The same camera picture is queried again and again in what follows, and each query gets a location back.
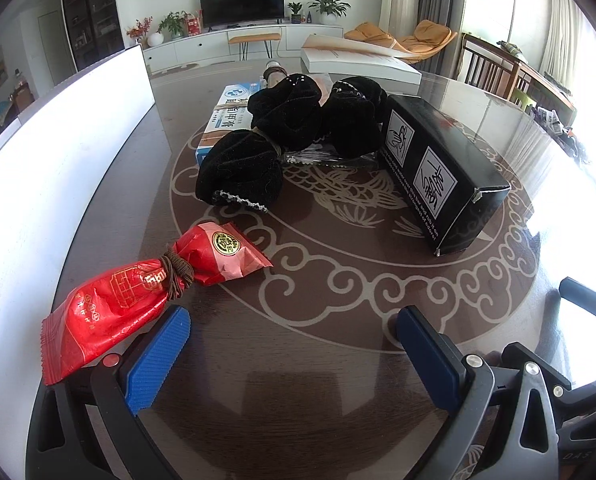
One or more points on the dark wooden chair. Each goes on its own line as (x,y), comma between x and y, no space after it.
(487,67)

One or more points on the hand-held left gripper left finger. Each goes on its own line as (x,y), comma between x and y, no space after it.
(158,360)

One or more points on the orange lounge chair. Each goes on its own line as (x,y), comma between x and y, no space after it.
(427,37)

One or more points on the dark bookcase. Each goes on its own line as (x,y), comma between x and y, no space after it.
(93,15)

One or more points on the small potted plant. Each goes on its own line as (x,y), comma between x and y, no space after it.
(295,10)

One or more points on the bushy potted plant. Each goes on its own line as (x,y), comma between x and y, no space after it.
(174,24)

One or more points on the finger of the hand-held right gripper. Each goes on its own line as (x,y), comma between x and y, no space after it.
(515,352)
(585,294)

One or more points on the wooden side table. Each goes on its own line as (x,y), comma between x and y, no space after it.
(542,80)

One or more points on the black velvet scrunchie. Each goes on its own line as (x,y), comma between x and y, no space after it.
(248,170)
(353,120)

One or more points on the red flowers in vase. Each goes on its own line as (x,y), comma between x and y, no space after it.
(145,32)

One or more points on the flat white box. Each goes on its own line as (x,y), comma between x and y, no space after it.
(357,67)

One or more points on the red gift box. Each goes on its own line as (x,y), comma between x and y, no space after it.
(193,25)

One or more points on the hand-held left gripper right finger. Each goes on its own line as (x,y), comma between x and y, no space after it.
(427,355)

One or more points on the blue and white box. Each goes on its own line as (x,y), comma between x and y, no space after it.
(228,120)

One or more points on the red snack packet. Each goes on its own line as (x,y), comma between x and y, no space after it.
(108,310)

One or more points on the black printed box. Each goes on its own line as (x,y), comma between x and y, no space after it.
(442,160)

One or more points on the orange stool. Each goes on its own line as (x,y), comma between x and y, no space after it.
(254,37)

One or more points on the sheer white curtain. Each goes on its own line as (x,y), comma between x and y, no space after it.
(567,35)

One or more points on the beige tube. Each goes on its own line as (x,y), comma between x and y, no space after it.
(275,74)

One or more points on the beige box lid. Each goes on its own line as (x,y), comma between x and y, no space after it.
(348,46)

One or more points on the white tv cabinet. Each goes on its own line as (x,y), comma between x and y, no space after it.
(203,47)

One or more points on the large potted plant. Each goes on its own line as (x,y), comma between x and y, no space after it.
(329,7)

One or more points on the brown elastic band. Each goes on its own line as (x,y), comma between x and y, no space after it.
(233,106)
(272,145)

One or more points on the clear plastic packet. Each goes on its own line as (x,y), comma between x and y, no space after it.
(328,157)

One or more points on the orange footstool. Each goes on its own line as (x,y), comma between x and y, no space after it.
(370,32)

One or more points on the black television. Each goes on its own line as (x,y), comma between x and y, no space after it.
(242,4)

